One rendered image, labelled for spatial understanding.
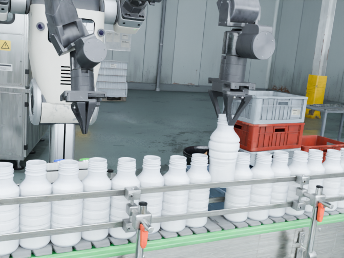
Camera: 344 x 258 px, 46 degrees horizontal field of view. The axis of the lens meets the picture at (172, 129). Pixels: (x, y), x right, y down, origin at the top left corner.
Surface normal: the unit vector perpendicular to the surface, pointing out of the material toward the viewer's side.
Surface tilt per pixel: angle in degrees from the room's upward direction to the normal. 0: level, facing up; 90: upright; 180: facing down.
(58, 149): 90
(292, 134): 90
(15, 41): 90
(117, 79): 91
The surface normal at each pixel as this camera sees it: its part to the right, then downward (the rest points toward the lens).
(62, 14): 0.67, 0.33
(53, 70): 0.44, 0.21
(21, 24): 0.14, 0.20
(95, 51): 0.51, -0.15
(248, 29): -0.89, 0.04
